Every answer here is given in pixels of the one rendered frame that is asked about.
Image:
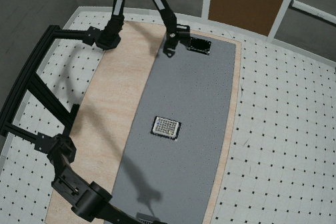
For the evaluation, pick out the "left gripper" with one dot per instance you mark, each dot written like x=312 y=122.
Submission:
x=166 y=46

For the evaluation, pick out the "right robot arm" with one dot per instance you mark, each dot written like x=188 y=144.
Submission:
x=90 y=200

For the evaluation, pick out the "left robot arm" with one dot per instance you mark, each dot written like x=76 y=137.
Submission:
x=114 y=26

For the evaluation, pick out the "white grid rack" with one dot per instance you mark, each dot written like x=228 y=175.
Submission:
x=165 y=127

